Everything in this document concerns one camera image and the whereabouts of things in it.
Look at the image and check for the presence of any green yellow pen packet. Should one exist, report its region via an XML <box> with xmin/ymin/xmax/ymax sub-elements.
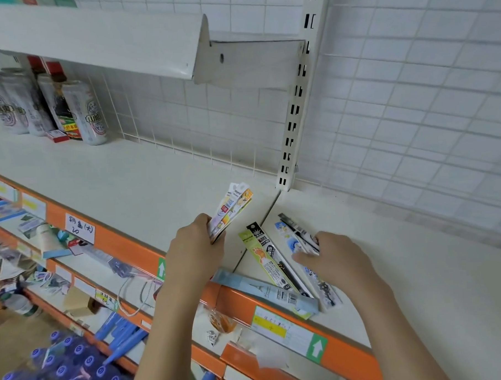
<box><xmin>238</xmin><ymin>227</ymin><xmax>300</xmax><ymax>297</ymax></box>

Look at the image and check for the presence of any white wire mesh panel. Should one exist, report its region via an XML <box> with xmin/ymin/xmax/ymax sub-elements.
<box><xmin>58</xmin><ymin>0</ymin><xmax>322</xmax><ymax>193</ymax></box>
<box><xmin>282</xmin><ymin>0</ymin><xmax>501</xmax><ymax>263</ymax></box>

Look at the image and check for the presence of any orange shelf price rail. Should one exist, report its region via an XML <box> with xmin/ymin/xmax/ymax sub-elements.
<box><xmin>0</xmin><ymin>151</ymin><xmax>385</xmax><ymax>380</ymax></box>
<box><xmin>0</xmin><ymin>209</ymin><xmax>228</xmax><ymax>380</ymax></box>
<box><xmin>219</xmin><ymin>338</ymin><xmax>315</xmax><ymax>380</ymax></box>

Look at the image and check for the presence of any white string loop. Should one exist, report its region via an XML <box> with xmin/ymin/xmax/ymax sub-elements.
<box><xmin>115</xmin><ymin>276</ymin><xmax>158</xmax><ymax>319</ymax></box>

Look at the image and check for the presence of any orange yellow pen packet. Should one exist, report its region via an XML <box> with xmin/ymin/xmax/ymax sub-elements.
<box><xmin>210</xmin><ymin>189</ymin><xmax>256</xmax><ymax>244</ymax></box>

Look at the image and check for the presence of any handwritten white label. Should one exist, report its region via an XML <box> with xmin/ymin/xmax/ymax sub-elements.
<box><xmin>64</xmin><ymin>212</ymin><xmax>97</xmax><ymax>246</ymax></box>

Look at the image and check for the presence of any orange snack packet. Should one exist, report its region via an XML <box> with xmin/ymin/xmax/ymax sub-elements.
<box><xmin>203</xmin><ymin>303</ymin><xmax>237</xmax><ymax>336</ymax></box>

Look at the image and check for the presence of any person's left hand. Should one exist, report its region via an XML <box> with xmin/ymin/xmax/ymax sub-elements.
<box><xmin>162</xmin><ymin>213</ymin><xmax>229</xmax><ymax>286</ymax></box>

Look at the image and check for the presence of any black white pen packet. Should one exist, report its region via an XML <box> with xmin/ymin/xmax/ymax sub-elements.
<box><xmin>246</xmin><ymin>220</ymin><xmax>315</xmax><ymax>301</ymax></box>

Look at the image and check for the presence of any clear bag of blue items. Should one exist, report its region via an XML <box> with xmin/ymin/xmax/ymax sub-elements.
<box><xmin>108</xmin><ymin>258</ymin><xmax>136</xmax><ymax>280</ymax></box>

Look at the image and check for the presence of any pile of blue pens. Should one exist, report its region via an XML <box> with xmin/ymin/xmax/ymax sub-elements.
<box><xmin>93</xmin><ymin>310</ymin><xmax>150</xmax><ymax>366</ymax></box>

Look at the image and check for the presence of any person's right hand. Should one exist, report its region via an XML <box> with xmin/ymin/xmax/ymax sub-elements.
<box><xmin>291</xmin><ymin>228</ymin><xmax>396</xmax><ymax>316</ymax></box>

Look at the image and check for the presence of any person's right forearm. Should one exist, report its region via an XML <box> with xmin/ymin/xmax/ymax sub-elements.
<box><xmin>358</xmin><ymin>287</ymin><xmax>452</xmax><ymax>380</ymax></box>

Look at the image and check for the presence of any long grey blue packet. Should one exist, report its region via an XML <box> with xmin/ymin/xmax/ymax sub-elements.
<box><xmin>212</xmin><ymin>264</ymin><xmax>320</xmax><ymax>324</ymax></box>

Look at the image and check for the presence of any white cartoon pen packet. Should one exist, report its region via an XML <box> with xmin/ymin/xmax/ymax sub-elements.
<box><xmin>274</xmin><ymin>219</ymin><xmax>344</xmax><ymax>312</ymax></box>

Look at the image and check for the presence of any white metal shelf board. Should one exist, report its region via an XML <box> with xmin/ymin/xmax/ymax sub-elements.
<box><xmin>0</xmin><ymin>0</ymin><xmax>310</xmax><ymax>105</ymax></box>

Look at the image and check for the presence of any black striped pen packet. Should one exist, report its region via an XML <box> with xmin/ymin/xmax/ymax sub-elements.
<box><xmin>277</xmin><ymin>211</ymin><xmax>321</xmax><ymax>254</ymax></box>

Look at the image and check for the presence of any person's left forearm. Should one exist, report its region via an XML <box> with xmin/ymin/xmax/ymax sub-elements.
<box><xmin>124</xmin><ymin>276</ymin><xmax>218</xmax><ymax>380</ymax></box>

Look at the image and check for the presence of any small cardboard box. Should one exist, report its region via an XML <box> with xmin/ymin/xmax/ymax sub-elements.
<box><xmin>62</xmin><ymin>285</ymin><xmax>102</xmax><ymax>319</ymax></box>

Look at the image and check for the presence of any flat blue box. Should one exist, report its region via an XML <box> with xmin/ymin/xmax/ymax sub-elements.
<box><xmin>0</xmin><ymin>194</ymin><xmax>27</xmax><ymax>223</ymax></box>

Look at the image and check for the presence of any yellow white price label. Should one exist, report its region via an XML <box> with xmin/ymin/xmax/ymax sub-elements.
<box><xmin>0</xmin><ymin>177</ymin><xmax>18</xmax><ymax>204</ymax></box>
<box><xmin>20</xmin><ymin>191</ymin><xmax>48</xmax><ymax>222</ymax></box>
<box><xmin>250</xmin><ymin>303</ymin><xmax>317</xmax><ymax>361</ymax></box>

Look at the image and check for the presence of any white slotted shelf upright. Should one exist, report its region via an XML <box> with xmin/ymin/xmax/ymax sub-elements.
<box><xmin>268</xmin><ymin>0</ymin><xmax>343</xmax><ymax>192</ymax></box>

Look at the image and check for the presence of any clear bottle with green cap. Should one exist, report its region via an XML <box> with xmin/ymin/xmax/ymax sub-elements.
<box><xmin>1</xmin><ymin>290</ymin><xmax>42</xmax><ymax>319</ymax></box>

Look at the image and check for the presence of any group of blue capped bottles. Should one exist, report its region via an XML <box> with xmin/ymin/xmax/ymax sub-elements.
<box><xmin>0</xmin><ymin>326</ymin><xmax>134</xmax><ymax>380</ymax></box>

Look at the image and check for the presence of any dark bottle with red cap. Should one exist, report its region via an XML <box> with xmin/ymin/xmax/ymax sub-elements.
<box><xmin>45</xmin><ymin>59</ymin><xmax>84</xmax><ymax>142</ymax></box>

